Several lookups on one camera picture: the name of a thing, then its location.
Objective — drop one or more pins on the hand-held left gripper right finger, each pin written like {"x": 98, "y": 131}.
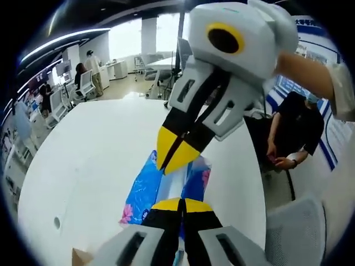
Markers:
{"x": 230, "y": 246}

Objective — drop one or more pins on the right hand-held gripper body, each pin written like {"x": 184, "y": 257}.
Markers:
{"x": 249, "y": 55}

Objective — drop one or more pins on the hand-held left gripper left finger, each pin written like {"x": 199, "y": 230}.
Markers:
{"x": 127, "y": 246}

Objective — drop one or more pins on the brown cardboard shoe box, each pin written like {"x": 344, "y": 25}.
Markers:
{"x": 81, "y": 257}

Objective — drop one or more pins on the blue flowered tissue pack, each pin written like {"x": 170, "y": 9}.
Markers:
{"x": 144, "y": 191}

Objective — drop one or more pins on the grey mesh office chair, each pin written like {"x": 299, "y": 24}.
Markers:
{"x": 294, "y": 232}

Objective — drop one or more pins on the white office chair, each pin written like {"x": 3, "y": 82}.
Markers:
{"x": 58, "y": 106}
{"x": 86, "y": 86}

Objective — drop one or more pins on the operator in beige shirt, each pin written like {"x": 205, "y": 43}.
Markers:
{"x": 345, "y": 91}

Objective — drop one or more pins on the ceiling light strip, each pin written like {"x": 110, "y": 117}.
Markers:
{"x": 66, "y": 38}

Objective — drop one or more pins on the blue wall poster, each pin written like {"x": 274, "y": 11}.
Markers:
{"x": 332, "y": 135}

